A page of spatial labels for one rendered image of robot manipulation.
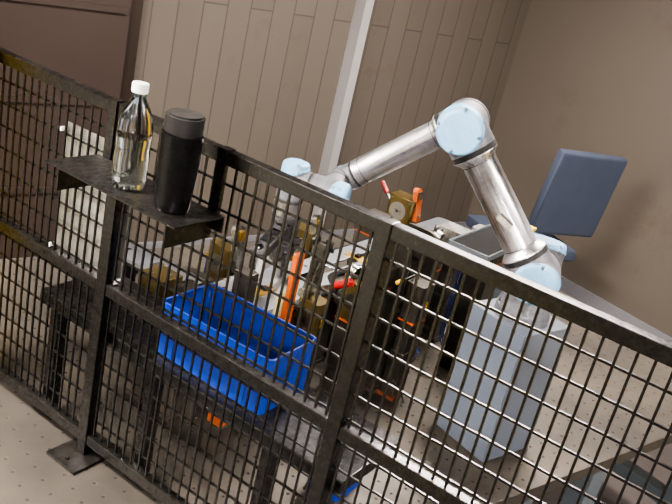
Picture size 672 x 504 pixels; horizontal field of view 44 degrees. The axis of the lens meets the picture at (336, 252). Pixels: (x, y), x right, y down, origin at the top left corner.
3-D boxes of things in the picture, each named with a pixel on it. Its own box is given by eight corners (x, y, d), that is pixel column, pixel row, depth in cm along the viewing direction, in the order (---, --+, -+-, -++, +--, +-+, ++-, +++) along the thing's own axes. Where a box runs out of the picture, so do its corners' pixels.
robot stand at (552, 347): (528, 447, 241) (571, 327, 226) (481, 463, 229) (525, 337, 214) (479, 409, 255) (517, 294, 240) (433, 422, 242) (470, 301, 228)
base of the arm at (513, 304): (559, 324, 227) (570, 292, 223) (524, 331, 217) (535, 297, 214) (518, 299, 237) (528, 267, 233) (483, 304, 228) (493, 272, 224)
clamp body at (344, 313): (327, 384, 250) (355, 273, 236) (356, 401, 244) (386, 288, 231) (314, 391, 244) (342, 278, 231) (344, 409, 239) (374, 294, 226)
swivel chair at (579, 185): (569, 332, 503) (632, 159, 463) (506, 348, 463) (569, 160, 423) (490, 285, 546) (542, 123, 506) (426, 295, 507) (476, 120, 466)
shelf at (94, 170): (102, 177, 174) (112, 95, 168) (227, 241, 157) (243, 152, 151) (42, 185, 162) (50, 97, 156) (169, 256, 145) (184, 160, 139)
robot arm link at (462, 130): (569, 279, 214) (477, 89, 206) (568, 300, 201) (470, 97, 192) (526, 296, 219) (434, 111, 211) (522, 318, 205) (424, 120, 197)
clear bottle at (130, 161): (129, 178, 161) (142, 77, 154) (151, 189, 158) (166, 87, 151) (102, 182, 156) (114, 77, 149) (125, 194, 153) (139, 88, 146)
